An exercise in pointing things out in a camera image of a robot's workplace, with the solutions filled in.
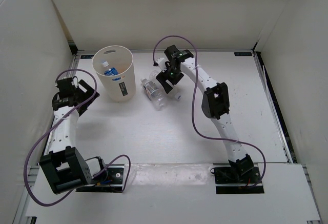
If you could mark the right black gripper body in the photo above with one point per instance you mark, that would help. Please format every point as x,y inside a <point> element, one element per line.
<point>173,75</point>

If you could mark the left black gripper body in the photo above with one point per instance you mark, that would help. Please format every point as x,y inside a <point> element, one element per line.
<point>78,94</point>

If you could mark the clear bottle blue cap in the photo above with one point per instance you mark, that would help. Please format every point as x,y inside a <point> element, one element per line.
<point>173,94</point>

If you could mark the clear bottle red white label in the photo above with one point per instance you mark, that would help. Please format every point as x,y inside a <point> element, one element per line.
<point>154,94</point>

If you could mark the blue label plastic bottle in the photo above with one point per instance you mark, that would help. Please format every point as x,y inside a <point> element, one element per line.
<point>108,71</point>

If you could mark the orange plastic bottle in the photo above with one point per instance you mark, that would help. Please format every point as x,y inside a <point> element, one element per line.
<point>121,68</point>

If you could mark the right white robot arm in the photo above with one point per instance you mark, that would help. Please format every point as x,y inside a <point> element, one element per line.
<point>215,104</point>

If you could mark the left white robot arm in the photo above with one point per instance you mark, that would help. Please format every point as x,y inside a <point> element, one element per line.
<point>64,167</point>

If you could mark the white plastic bin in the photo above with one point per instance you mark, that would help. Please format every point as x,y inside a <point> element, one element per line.
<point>121,87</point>

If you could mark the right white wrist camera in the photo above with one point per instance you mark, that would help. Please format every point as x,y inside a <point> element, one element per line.
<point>161,63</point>

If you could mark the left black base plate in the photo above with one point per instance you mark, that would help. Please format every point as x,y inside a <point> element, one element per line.
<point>112,181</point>

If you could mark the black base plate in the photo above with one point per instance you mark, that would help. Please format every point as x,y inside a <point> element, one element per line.
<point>226,183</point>
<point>112,181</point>

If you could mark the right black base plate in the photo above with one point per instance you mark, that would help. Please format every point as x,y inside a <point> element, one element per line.
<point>226,183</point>

